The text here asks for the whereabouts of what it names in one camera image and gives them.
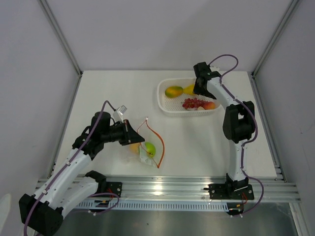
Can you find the orange with green leaf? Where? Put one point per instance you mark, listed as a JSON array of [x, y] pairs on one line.
[[134, 148]]

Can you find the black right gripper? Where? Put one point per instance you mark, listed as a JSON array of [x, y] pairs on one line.
[[197, 91]]

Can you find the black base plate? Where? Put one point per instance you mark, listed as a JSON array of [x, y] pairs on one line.
[[110, 187], [223, 192]]

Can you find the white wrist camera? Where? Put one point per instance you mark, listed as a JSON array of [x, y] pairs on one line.
[[118, 113], [214, 68]]

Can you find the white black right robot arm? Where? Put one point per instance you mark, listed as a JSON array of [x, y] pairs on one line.
[[238, 126]]

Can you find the aluminium mounting rail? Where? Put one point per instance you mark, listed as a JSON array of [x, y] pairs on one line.
[[193, 189]]

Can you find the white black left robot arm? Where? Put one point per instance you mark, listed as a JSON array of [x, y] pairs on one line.
[[45, 210]]

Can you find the white perforated plastic basket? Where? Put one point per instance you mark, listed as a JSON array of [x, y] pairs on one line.
[[173, 107]]

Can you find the white slotted cable duct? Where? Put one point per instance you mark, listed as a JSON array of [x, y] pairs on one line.
[[154, 205]]

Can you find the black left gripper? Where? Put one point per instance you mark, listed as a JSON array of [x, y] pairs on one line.
[[130, 135]]

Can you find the green yellow mango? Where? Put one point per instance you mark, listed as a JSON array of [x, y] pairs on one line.
[[173, 91]]

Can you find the yellow lemon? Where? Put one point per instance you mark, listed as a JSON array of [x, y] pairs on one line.
[[189, 90]]

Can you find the green apple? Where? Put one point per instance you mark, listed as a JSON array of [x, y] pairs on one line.
[[150, 149]]

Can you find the red orange peach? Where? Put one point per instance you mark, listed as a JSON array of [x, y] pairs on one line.
[[209, 105]]

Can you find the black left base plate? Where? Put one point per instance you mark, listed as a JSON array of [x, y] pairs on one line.
[[110, 187]]

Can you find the clear zip bag orange zipper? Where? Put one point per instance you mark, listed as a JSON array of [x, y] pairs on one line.
[[150, 135]]

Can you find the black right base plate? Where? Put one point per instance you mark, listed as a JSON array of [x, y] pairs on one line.
[[223, 192]]

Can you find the red grape bunch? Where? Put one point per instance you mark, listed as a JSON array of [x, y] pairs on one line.
[[192, 103]]

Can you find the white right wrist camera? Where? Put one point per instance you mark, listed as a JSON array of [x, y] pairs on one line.
[[214, 68]]

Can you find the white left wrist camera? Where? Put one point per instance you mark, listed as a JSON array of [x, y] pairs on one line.
[[118, 113]]

